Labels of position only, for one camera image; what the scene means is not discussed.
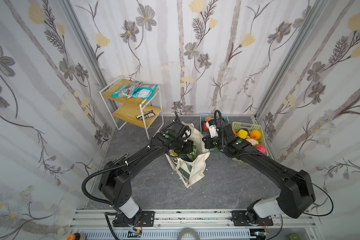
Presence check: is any cream canvas grocery bag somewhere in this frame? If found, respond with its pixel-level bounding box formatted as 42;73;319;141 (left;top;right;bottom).
166;122;210;188

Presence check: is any green snack packet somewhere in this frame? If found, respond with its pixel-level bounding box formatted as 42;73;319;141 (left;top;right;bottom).
178;145;197;162

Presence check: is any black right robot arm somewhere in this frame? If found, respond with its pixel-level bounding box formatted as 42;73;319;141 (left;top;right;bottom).
203;110;316;225

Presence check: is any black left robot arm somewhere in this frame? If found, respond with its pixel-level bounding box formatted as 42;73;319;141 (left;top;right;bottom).
81;115;193;226

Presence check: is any red bell pepper toy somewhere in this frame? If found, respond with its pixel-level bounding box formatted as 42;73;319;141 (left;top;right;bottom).
202;122;209;133

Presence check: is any blue plastic vegetable basket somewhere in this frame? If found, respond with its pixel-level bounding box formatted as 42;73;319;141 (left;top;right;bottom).
200;114;229;136

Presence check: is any green plastic fruit basket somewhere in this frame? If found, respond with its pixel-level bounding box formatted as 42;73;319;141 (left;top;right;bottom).
232;122;270;157

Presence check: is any brown potato toy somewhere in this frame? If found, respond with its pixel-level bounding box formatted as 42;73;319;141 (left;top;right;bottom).
205;116;214;123

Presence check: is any yellow citron toy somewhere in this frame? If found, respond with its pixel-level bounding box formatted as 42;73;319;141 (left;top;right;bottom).
237;129;249;140

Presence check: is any dark brown candy bar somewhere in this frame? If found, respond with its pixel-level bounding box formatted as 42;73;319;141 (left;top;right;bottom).
136;110;156;121

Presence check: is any beige pear toy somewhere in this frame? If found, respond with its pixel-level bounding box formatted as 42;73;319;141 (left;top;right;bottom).
246;138;259;147

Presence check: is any orange fruit toy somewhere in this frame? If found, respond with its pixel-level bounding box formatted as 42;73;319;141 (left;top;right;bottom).
250;130;262;140

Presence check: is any pink dragon fruit toy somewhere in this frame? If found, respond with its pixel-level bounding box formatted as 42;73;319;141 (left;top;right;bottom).
255;145;267;155

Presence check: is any red teal snack packet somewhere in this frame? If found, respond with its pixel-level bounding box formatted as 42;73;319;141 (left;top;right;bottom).
111;82;142;98

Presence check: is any white wire two-tier shelf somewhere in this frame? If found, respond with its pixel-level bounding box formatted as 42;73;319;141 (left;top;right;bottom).
99;77;164;139

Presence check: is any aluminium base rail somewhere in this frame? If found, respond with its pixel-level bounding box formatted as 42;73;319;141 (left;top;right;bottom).
66;209;322;240

